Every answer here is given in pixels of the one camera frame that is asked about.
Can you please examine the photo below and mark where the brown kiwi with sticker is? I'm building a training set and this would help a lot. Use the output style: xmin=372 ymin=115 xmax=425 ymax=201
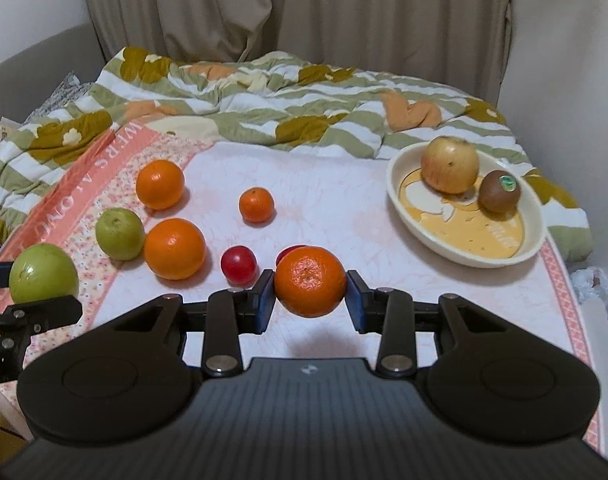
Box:
xmin=478 ymin=170 xmax=522 ymax=214

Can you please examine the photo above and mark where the large green apple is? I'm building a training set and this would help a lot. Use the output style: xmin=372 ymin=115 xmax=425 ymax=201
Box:
xmin=9 ymin=243 xmax=80 ymax=305

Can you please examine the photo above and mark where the large mandarin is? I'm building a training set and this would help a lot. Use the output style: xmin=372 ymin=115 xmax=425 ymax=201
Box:
xmin=274 ymin=245 xmax=348 ymax=319

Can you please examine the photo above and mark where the beige curtain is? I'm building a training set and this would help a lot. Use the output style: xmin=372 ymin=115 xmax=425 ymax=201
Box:
xmin=79 ymin=0 xmax=516 ymax=103

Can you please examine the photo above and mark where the small green apple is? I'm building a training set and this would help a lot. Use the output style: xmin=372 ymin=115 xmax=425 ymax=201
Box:
xmin=95 ymin=208 xmax=146 ymax=261

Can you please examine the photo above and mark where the white plastic bag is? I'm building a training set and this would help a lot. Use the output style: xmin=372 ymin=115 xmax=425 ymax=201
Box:
xmin=568 ymin=266 xmax=608 ymax=307

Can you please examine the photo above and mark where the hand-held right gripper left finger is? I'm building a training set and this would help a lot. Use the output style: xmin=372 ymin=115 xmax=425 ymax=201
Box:
xmin=102 ymin=269 xmax=278 ymax=379

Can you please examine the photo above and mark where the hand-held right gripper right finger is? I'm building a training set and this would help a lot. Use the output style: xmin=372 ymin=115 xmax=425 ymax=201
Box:
xmin=345 ymin=269 xmax=510 ymax=380

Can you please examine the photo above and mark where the dotted grey cloth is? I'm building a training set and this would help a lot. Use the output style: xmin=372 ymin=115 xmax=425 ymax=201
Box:
xmin=33 ymin=71 xmax=93 ymax=122

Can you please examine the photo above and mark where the yellow red apple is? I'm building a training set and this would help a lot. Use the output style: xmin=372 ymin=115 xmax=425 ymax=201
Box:
xmin=421 ymin=136 xmax=480 ymax=195

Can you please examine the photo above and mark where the striped floral blanket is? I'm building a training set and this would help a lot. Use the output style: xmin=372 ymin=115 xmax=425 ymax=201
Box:
xmin=0 ymin=46 xmax=595 ymax=262

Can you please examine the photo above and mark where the red cherry tomato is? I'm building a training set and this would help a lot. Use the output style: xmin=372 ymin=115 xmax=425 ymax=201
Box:
xmin=220 ymin=246 xmax=258 ymax=286
xmin=275 ymin=245 xmax=308 ymax=267

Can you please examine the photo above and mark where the cream and yellow bowl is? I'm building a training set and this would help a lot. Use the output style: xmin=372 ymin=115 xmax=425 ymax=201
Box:
xmin=387 ymin=141 xmax=544 ymax=268

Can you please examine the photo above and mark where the grey padded headboard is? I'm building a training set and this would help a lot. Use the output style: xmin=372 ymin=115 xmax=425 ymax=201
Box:
xmin=0 ymin=22 xmax=110 ymax=153

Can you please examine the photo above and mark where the orange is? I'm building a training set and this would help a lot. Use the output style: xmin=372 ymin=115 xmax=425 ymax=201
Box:
xmin=143 ymin=218 xmax=207 ymax=281
xmin=136 ymin=159 xmax=186 ymax=211

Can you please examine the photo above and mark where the small mandarin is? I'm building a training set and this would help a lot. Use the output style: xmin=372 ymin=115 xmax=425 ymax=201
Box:
xmin=238 ymin=187 xmax=276 ymax=224

